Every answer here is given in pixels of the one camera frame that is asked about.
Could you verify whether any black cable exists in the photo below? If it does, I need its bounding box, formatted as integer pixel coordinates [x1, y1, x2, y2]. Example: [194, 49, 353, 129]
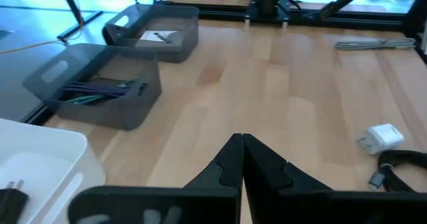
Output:
[367, 149, 427, 193]

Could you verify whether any black charger plug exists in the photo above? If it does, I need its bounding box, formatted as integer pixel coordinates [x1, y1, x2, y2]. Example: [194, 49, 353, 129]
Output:
[0, 179, 29, 224]

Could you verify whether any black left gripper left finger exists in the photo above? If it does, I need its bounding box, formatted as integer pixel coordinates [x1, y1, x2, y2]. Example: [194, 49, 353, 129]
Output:
[68, 133, 243, 224]

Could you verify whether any white charger plug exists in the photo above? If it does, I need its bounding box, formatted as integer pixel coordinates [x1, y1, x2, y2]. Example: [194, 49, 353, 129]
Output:
[356, 123, 406, 156]

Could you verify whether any black slanted pole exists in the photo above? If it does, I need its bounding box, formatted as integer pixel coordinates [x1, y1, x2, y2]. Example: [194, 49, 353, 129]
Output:
[56, 0, 104, 45]

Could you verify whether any purple cable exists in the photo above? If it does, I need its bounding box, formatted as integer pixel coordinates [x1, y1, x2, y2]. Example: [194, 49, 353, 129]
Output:
[61, 81, 148, 99]

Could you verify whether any white booklet with tool picture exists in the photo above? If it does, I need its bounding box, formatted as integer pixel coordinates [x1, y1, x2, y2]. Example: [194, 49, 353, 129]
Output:
[138, 29, 178, 45]

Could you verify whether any green cable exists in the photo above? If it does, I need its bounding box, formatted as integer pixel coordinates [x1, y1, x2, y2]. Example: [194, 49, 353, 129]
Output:
[65, 93, 111, 105]

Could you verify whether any grey cable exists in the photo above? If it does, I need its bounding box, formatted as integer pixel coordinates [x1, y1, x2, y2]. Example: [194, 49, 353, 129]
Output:
[334, 37, 418, 51]

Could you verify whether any orange cable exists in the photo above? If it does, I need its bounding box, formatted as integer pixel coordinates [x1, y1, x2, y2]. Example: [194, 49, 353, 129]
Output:
[0, 30, 83, 55]

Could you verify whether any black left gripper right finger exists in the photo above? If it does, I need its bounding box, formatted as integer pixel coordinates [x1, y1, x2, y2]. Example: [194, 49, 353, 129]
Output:
[242, 133, 427, 224]

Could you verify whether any white plastic bin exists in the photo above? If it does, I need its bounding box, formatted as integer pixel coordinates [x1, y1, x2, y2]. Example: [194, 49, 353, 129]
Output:
[0, 117, 107, 224]

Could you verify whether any grey plastic bin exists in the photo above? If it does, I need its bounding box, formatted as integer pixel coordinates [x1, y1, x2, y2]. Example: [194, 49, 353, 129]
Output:
[101, 3, 200, 64]
[22, 43, 163, 131]

